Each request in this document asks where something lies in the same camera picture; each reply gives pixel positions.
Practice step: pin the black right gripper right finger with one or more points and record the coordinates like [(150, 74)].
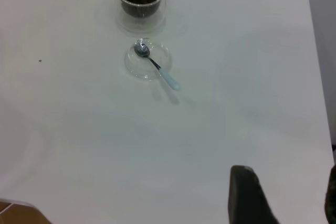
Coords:
[(332, 197)]

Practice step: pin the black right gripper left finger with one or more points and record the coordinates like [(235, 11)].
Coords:
[(246, 197)]

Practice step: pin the clear glass lid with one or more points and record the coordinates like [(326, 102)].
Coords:
[(160, 56)]

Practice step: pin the clear double-wall glass cup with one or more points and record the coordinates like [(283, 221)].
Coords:
[(140, 23)]

